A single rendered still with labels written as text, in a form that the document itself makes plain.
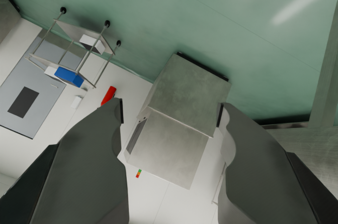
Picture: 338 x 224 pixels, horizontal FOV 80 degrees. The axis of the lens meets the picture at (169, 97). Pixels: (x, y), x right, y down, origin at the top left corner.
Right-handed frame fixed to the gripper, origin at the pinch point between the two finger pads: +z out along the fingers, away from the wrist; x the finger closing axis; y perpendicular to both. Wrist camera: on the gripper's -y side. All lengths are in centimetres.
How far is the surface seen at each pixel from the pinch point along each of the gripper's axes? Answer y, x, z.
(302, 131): 34, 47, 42
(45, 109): 222, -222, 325
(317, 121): 39, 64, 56
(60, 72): 108, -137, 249
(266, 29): 25, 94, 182
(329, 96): 31, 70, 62
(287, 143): 40, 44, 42
